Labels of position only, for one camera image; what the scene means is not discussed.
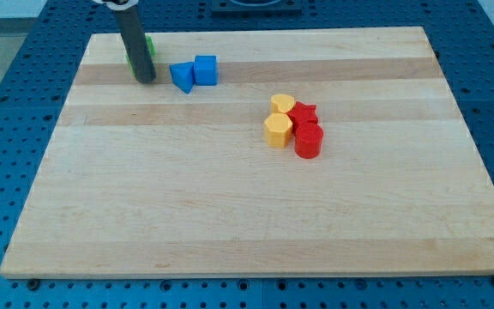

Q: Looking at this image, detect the red cylinder block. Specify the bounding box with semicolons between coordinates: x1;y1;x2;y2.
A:
294;123;324;159

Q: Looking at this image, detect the light wooden board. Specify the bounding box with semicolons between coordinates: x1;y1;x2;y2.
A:
0;27;494;279

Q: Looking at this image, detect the red star block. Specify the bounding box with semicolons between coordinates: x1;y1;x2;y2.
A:
286;101;319;134

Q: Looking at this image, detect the blue cube block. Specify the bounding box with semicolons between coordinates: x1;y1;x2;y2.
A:
194;55;218;86

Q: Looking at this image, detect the yellow heart block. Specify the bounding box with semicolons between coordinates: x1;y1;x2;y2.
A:
270;94;296;113

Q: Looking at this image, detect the green block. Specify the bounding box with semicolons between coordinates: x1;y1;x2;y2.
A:
125;34;156;75

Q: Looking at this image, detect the dark grey cylindrical robot stick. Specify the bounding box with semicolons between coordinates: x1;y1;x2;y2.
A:
114;1;156;84

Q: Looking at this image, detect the white ring collar on stick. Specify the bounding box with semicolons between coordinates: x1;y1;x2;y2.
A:
93;0;139;11

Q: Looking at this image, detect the yellow hexagon block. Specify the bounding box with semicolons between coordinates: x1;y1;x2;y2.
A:
263;113;292;148

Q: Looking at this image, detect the blue triangular block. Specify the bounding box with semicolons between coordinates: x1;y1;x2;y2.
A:
169;62;195;94

